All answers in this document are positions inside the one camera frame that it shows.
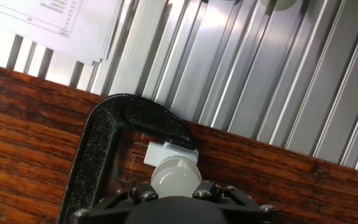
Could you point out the black C-clamp with steel screw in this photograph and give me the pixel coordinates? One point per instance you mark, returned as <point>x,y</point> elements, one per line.
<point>95,149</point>

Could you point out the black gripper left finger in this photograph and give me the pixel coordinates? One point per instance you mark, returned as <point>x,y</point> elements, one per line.
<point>104,208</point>

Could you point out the white bulb socket adapter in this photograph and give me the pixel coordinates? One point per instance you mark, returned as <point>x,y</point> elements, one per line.
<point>157,152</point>

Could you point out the printed paper sheets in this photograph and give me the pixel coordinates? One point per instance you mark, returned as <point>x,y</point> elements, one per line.
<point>42,28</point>

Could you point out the brown wooden board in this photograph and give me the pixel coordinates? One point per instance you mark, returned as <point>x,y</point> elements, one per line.
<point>291,186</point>

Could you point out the white light bulb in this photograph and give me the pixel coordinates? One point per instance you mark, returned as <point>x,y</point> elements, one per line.
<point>176,177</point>

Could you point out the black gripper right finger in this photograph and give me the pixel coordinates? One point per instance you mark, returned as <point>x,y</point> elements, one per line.
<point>244,208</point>

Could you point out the emergency stop button box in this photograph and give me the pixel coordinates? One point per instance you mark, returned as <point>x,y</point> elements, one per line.
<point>280,3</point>

